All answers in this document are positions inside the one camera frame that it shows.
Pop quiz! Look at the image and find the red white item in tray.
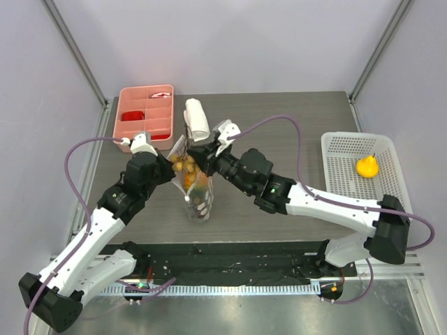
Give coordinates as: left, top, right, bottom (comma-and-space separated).
150, 92, 172, 99

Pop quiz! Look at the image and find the orange fake pineapple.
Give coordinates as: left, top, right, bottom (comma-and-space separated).
184, 172, 208, 191

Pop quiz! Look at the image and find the red item front compartment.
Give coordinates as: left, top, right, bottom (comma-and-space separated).
151, 133, 170, 140

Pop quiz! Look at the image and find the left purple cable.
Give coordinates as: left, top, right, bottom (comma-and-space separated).
23, 137, 177, 335

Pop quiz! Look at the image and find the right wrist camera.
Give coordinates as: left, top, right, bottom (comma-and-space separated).
212, 119, 241, 157

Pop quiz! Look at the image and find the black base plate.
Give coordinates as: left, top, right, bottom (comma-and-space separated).
108, 244, 357, 285

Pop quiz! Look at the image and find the white perforated basket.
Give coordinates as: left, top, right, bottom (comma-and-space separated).
321, 132, 413, 213

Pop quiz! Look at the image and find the polka dot zip top bag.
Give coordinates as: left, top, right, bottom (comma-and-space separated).
166, 134, 216, 224

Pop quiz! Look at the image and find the rolled white towel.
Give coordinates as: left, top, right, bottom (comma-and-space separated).
184, 98, 210, 142

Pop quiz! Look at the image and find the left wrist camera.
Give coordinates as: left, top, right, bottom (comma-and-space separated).
130, 131, 158, 156

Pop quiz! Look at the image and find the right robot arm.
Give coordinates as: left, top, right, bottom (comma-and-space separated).
187, 144, 409, 278

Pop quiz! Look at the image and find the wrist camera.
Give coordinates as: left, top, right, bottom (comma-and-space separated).
130, 131, 158, 156
212, 119, 241, 157

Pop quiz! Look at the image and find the yellow fake pear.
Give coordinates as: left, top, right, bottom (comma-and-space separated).
356, 155, 380, 178

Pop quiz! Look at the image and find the fake longan bunch with stem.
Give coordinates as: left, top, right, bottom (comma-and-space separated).
168, 124, 200, 174

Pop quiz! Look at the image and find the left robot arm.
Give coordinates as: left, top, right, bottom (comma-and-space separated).
18, 151, 175, 333

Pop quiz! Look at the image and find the pink compartment tray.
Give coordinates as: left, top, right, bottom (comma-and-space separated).
112, 84, 174, 151

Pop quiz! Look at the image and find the aluminium rail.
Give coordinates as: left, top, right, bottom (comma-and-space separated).
45, 251, 425, 297

